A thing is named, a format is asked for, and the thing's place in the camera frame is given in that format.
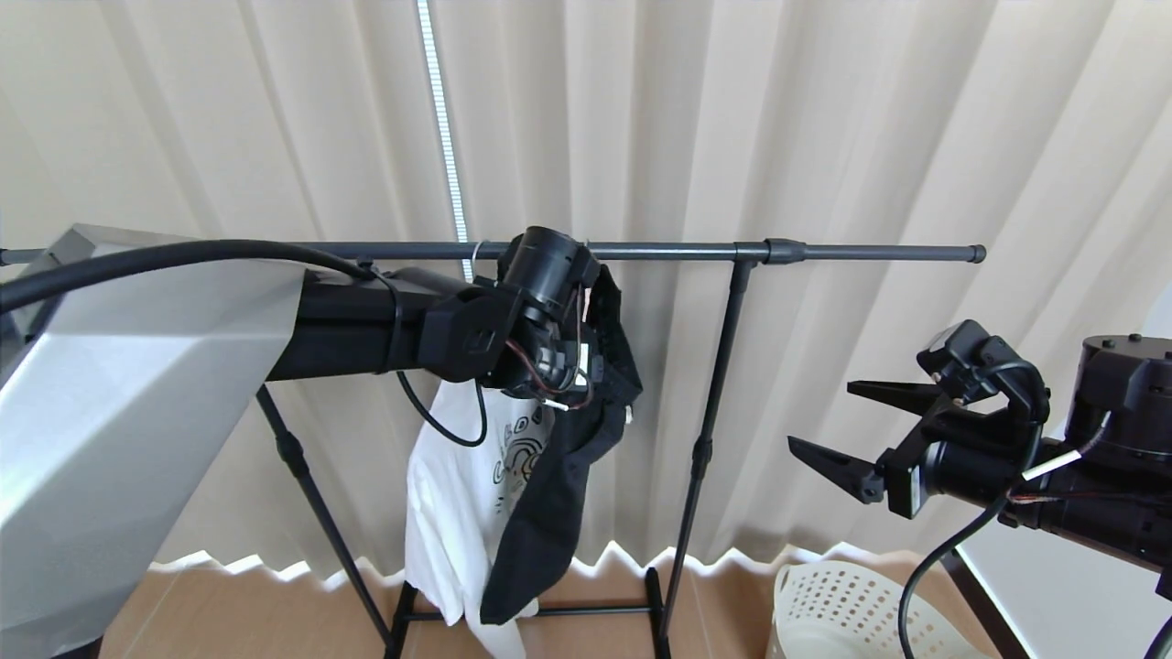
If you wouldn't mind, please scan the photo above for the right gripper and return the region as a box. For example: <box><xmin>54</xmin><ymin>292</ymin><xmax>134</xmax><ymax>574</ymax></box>
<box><xmin>788</xmin><ymin>381</ymin><xmax>1042</xmax><ymax>523</ymax></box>

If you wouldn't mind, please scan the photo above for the black garment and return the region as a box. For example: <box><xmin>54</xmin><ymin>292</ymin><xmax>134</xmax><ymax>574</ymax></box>
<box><xmin>479</xmin><ymin>265</ymin><xmax>644</xmax><ymax>626</ymax></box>

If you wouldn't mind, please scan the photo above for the white printed t-shirt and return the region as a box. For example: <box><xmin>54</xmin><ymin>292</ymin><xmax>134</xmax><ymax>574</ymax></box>
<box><xmin>405</xmin><ymin>380</ymin><xmax>559</xmax><ymax>659</ymax></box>

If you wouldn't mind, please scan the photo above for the white laundry basket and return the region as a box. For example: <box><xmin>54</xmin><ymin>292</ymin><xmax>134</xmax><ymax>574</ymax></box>
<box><xmin>767</xmin><ymin>560</ymin><xmax>994</xmax><ymax>659</ymax></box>

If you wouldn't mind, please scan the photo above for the black clothes rack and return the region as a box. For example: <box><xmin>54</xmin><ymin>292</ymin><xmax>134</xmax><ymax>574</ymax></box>
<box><xmin>0</xmin><ymin>240</ymin><xmax>988</xmax><ymax>659</ymax></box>

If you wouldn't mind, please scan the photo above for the beige curtain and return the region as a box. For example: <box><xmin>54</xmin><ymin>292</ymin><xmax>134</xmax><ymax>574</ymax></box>
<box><xmin>0</xmin><ymin>0</ymin><xmax>1172</xmax><ymax>573</ymax></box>

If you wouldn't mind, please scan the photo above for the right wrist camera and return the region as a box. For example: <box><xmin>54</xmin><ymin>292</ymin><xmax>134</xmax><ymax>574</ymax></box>
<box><xmin>917</xmin><ymin>319</ymin><xmax>1051</xmax><ymax>431</ymax></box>

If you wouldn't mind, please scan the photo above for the black cable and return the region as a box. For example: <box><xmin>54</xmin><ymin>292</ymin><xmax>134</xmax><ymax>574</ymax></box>
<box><xmin>0</xmin><ymin>240</ymin><xmax>488</xmax><ymax>449</ymax></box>
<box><xmin>897</xmin><ymin>362</ymin><xmax>1051</xmax><ymax>659</ymax></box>

